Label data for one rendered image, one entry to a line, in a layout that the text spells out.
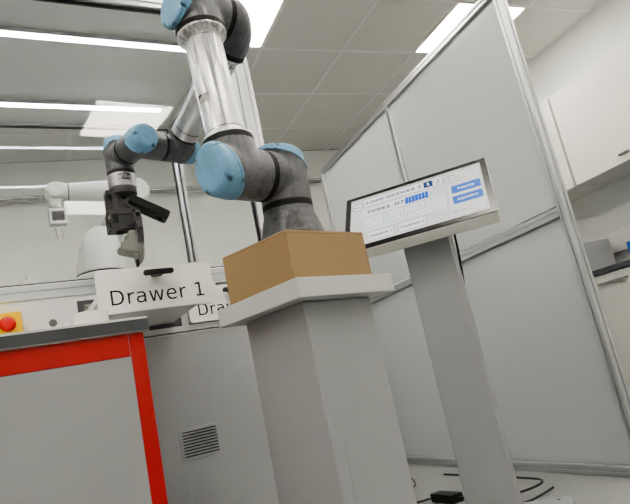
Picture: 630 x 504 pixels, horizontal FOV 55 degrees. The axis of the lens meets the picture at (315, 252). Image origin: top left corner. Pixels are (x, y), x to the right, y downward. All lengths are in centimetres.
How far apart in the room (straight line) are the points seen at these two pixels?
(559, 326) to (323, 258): 161
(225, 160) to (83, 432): 58
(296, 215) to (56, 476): 68
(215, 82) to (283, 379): 65
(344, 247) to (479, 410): 94
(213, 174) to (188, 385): 82
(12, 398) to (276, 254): 55
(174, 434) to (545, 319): 161
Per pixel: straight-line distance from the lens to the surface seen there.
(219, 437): 192
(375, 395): 130
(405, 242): 202
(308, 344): 121
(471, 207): 202
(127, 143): 168
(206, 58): 142
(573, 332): 265
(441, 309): 207
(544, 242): 269
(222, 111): 135
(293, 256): 119
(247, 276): 129
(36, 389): 125
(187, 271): 160
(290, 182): 135
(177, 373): 190
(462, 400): 207
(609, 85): 460
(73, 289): 189
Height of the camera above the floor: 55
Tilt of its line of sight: 12 degrees up
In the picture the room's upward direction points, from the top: 12 degrees counter-clockwise
